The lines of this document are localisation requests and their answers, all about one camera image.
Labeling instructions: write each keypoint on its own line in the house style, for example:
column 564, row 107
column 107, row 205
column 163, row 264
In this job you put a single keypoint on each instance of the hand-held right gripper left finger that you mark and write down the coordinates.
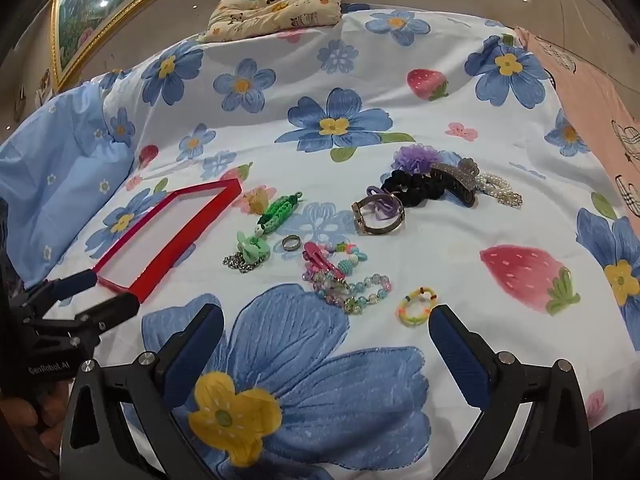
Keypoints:
column 192, row 355

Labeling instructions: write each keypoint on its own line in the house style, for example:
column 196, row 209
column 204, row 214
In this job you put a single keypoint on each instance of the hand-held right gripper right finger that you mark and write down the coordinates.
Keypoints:
column 457, row 355

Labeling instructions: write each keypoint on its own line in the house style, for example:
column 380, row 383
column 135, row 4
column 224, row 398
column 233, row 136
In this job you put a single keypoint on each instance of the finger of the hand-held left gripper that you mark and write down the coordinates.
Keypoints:
column 107, row 307
column 75, row 282

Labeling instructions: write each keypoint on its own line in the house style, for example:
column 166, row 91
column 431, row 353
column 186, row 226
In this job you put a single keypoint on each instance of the red jewelry tray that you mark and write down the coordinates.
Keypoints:
column 170, row 255

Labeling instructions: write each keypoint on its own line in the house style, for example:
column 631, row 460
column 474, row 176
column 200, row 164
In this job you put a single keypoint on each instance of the green flower hair accessory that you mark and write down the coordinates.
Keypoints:
column 252, row 247

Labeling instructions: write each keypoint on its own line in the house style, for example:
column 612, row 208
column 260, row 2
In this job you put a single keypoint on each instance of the pink hair clip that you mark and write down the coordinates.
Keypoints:
column 317, row 255

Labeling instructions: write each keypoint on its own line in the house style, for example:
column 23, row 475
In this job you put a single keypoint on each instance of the small yellow flower charm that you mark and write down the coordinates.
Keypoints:
column 257, row 202

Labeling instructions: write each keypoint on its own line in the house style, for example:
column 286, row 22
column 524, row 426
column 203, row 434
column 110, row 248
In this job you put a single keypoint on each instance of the person's left hand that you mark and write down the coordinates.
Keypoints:
column 25, row 422

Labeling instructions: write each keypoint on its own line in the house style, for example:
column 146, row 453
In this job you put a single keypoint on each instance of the light blue pillow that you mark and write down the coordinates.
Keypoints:
column 60, row 170

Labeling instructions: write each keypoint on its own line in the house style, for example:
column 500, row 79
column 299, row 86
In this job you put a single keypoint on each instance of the floral strawberry print bedsheet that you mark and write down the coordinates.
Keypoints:
column 425, row 240

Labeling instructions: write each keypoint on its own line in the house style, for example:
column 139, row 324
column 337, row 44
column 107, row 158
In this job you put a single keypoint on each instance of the black scrunchie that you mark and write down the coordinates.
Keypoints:
column 420, row 190

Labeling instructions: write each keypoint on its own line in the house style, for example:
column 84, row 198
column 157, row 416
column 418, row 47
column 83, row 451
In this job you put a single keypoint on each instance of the rhinestone hair claw clip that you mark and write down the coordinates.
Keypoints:
column 457, row 185

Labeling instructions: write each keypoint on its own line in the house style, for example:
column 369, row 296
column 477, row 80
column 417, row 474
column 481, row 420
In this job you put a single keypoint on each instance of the purple mesh flower hair accessory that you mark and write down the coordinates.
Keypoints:
column 415, row 157

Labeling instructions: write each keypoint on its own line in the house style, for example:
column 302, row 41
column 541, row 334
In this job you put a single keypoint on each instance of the gold framed painting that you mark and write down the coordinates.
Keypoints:
column 90, row 10

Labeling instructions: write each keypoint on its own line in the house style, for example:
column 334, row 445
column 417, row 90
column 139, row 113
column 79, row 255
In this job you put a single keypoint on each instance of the pink printed cloth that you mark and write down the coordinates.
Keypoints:
column 590, row 95

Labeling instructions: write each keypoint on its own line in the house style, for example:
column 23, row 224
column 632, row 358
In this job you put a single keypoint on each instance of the cream animal print cushion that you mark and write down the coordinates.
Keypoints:
column 280, row 10

